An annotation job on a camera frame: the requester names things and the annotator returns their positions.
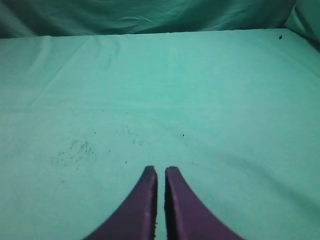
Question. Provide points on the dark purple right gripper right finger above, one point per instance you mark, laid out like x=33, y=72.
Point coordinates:
x=186, y=217

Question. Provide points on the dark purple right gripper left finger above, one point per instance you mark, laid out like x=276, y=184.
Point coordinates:
x=135, y=218

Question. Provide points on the green table cloth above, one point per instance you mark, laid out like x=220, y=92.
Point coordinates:
x=237, y=111

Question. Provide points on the green backdrop cloth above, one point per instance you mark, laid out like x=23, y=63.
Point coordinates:
x=31, y=18

